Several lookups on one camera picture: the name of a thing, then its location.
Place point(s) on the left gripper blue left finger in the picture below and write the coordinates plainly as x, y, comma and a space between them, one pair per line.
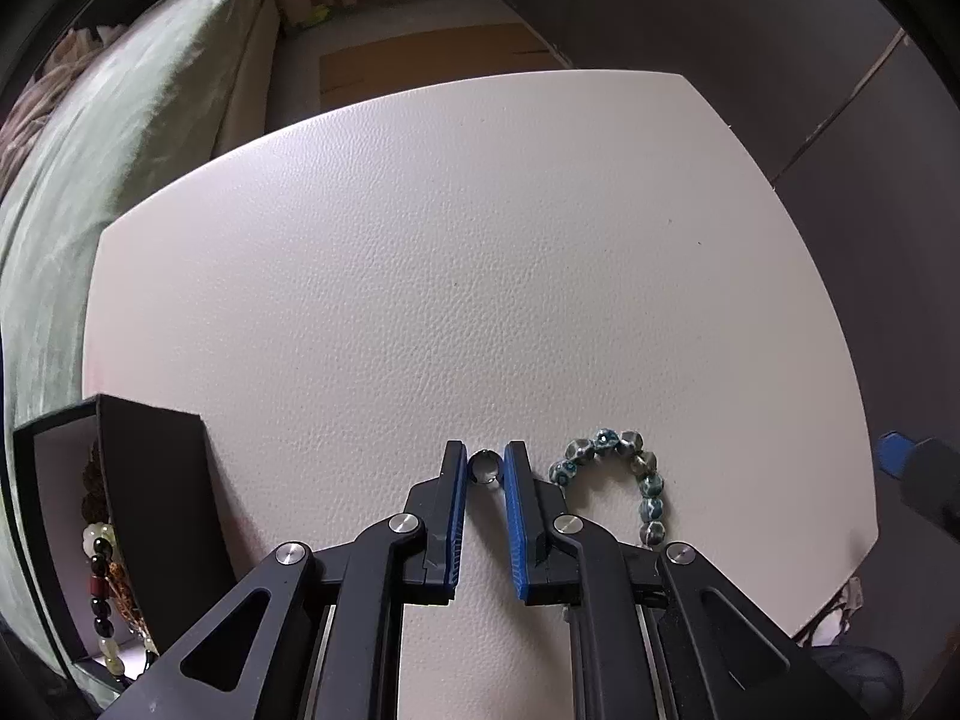
432, 571

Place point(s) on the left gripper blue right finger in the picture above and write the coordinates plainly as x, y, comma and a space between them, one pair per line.
544, 562

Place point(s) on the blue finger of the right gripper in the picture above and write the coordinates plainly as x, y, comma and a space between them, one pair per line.
893, 451

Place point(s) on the black jewelry box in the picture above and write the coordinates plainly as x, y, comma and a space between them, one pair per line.
121, 529

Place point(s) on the white leather side table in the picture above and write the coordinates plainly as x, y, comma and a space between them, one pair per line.
586, 261

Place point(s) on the dark wood wardrobe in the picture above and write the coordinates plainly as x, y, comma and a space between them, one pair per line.
847, 119

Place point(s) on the flat cardboard on floor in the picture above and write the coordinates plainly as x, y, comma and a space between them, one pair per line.
359, 73

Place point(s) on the green bed blanket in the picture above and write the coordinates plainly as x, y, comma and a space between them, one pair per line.
186, 83

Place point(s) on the beige crumpled blanket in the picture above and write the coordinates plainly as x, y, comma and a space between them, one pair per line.
31, 113

